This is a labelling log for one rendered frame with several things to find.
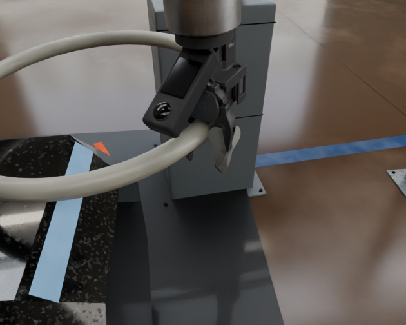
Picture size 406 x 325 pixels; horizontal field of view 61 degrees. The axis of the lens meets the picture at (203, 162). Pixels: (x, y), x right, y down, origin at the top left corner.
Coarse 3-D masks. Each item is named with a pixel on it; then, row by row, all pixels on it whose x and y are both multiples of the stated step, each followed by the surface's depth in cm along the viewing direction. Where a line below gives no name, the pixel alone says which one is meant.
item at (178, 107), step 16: (176, 64) 42; (192, 64) 42; (208, 64) 41; (176, 80) 42; (192, 80) 41; (208, 80) 42; (160, 96) 41; (176, 96) 41; (192, 96) 41; (160, 112) 40; (176, 112) 40; (160, 128) 40; (176, 128) 40
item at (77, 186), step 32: (128, 32) 74; (160, 32) 73; (0, 64) 67; (192, 128) 47; (128, 160) 43; (160, 160) 44; (0, 192) 41; (32, 192) 41; (64, 192) 41; (96, 192) 42
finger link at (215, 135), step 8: (216, 128) 47; (208, 136) 48; (216, 136) 48; (216, 144) 48; (224, 144) 48; (232, 144) 51; (216, 152) 49; (224, 152) 48; (216, 160) 50; (224, 160) 50; (224, 168) 52
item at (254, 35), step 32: (160, 0) 114; (256, 0) 114; (256, 32) 116; (160, 64) 117; (256, 64) 124; (256, 96) 132; (256, 128) 143; (192, 160) 146; (192, 192) 159; (256, 192) 163
